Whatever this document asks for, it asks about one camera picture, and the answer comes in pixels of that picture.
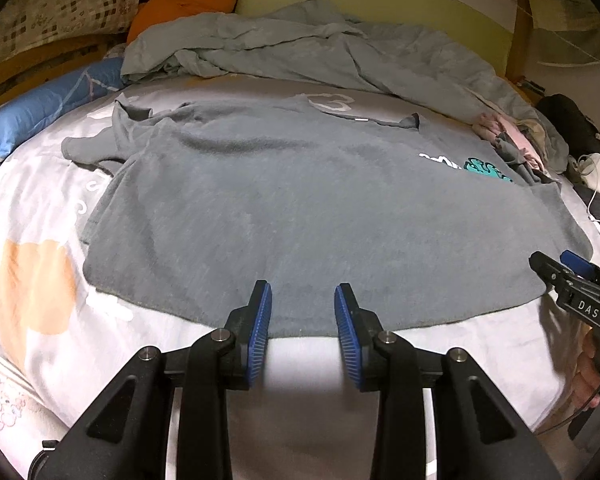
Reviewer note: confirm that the grey monster print t-shirt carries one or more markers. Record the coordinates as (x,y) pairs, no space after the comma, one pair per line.
(305,200)

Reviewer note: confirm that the pastel checked canopy cloth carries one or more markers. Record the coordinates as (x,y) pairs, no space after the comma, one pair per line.
(565,45)

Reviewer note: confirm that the grey duvet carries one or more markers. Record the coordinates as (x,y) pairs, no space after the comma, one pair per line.
(305,45)

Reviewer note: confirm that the blue pillow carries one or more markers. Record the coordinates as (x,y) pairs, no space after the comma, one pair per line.
(45,105)

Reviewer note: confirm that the pink folded garment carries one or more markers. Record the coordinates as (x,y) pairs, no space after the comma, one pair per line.
(485,127)

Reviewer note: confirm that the black jacket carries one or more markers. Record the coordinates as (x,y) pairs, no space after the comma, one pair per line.
(570,120)

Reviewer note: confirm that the patterned beige pillow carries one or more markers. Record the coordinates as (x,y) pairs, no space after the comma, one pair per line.
(55,10)

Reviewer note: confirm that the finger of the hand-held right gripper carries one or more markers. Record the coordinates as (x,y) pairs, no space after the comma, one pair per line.
(575,262)
(545,269)

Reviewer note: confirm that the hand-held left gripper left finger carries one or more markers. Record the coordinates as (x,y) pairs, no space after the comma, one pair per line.
(260,340)

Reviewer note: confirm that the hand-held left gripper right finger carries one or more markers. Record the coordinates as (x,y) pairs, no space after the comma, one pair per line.
(346,340)

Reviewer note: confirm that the person's right hand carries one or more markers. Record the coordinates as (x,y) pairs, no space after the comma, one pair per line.
(587,375)

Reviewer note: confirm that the printed white bed sheet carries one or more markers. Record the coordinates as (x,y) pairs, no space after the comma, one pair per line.
(30,200)

